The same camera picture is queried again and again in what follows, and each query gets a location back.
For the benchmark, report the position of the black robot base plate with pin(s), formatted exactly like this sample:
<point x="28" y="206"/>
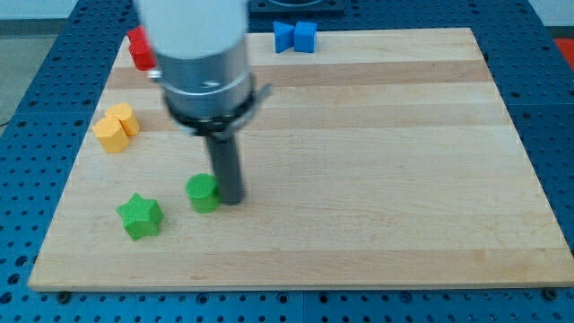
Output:
<point x="296" y="6"/>

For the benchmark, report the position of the green star block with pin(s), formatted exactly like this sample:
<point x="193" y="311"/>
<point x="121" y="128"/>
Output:
<point x="141" y="217"/>

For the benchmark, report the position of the blue cube block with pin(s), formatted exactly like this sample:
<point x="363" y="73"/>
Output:
<point x="304" y="37"/>

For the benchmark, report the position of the wooden board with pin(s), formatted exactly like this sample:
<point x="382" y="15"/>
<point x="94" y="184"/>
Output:
<point x="383" y="160"/>

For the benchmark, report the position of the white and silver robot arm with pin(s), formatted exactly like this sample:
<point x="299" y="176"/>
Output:
<point x="201" y="50"/>

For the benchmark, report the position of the blue triangle block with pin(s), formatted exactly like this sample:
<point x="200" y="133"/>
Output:
<point x="283" y="36"/>

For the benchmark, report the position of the green cylinder block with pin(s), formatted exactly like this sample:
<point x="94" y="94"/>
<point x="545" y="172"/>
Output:
<point x="202" y="192"/>

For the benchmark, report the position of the yellow hexagon block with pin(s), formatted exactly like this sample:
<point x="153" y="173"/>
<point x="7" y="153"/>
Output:
<point x="111" y="135"/>

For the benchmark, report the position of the yellow cylinder block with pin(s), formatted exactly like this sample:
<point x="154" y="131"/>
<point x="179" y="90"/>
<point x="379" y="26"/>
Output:
<point x="124" y="113"/>

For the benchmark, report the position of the red block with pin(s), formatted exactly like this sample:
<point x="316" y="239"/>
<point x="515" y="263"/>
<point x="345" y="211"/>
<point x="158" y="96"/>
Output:
<point x="140" y="49"/>

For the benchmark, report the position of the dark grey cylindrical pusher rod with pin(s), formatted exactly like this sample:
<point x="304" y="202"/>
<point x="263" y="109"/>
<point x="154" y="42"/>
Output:
<point x="226" y="166"/>

